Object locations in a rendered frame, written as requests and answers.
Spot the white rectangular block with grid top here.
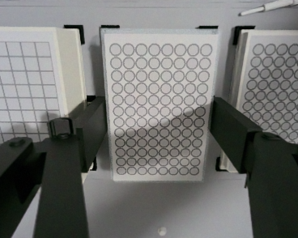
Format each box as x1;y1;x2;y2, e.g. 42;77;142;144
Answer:
0;27;87;145

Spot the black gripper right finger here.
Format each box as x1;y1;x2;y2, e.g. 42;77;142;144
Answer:
210;97;298;238

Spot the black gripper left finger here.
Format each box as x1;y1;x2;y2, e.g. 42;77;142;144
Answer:
0;96;108;238

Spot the grey flat deck plate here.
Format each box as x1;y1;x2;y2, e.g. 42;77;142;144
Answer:
0;0;270;238

